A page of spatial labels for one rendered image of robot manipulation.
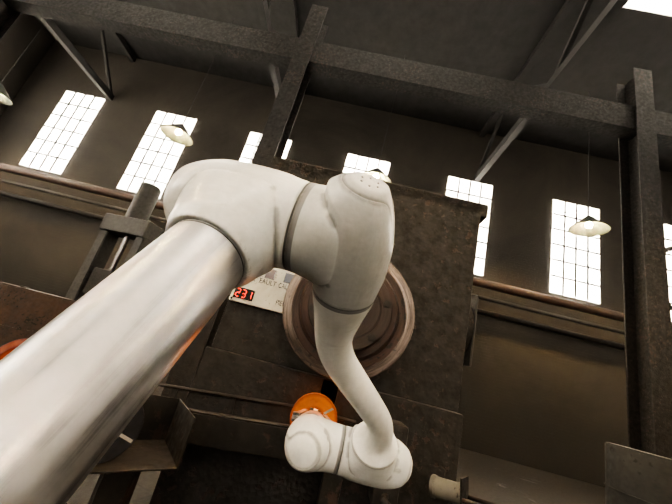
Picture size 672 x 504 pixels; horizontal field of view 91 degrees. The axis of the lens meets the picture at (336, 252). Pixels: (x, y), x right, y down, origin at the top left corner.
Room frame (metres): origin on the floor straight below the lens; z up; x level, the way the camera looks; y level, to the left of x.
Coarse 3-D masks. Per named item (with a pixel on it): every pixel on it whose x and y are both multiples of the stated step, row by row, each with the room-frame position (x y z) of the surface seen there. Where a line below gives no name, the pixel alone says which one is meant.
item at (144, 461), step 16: (160, 400) 1.07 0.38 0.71; (176, 400) 1.09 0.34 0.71; (144, 416) 1.06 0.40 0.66; (160, 416) 1.08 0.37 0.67; (176, 416) 1.07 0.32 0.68; (192, 416) 0.94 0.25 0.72; (144, 432) 1.07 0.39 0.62; (160, 432) 1.09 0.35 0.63; (176, 432) 1.02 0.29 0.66; (128, 448) 0.99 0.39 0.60; (144, 448) 1.01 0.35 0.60; (160, 448) 1.03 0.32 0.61; (176, 448) 0.98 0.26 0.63; (96, 464) 0.88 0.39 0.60; (112, 464) 0.89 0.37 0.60; (128, 464) 0.90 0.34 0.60; (144, 464) 0.92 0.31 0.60; (160, 464) 0.93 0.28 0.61; (176, 464) 0.94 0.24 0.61; (112, 480) 0.93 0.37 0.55; (128, 480) 0.94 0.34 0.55; (96, 496) 0.92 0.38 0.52; (112, 496) 0.93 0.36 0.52
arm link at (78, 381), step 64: (192, 192) 0.37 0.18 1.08; (256, 192) 0.37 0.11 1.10; (192, 256) 0.33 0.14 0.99; (256, 256) 0.38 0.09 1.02; (64, 320) 0.27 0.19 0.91; (128, 320) 0.28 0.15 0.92; (192, 320) 0.33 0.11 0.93; (0, 384) 0.24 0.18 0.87; (64, 384) 0.25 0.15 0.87; (128, 384) 0.28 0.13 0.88; (0, 448) 0.23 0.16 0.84; (64, 448) 0.25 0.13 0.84
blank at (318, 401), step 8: (304, 400) 1.18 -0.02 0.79; (312, 400) 1.18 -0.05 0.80; (320, 400) 1.18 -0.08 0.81; (328, 400) 1.18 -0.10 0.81; (296, 408) 1.18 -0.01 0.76; (304, 408) 1.18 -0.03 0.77; (320, 408) 1.18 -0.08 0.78; (328, 408) 1.18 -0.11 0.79; (328, 416) 1.18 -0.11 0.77; (336, 416) 1.18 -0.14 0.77
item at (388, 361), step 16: (288, 288) 1.18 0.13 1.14; (400, 288) 1.15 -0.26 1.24; (288, 304) 1.18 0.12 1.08; (288, 320) 1.18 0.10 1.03; (288, 336) 1.18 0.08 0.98; (304, 352) 1.17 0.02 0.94; (400, 352) 1.15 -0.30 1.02; (320, 368) 1.17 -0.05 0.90; (368, 368) 1.16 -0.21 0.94; (384, 368) 1.15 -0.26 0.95
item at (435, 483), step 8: (432, 480) 1.09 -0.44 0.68; (440, 480) 1.09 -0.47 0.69; (448, 480) 1.08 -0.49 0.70; (432, 488) 1.09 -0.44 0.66; (440, 488) 1.08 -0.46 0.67; (448, 488) 1.06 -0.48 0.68; (456, 488) 1.05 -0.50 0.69; (432, 496) 1.09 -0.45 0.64; (440, 496) 1.08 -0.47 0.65; (448, 496) 1.06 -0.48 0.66; (456, 496) 1.04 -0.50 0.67
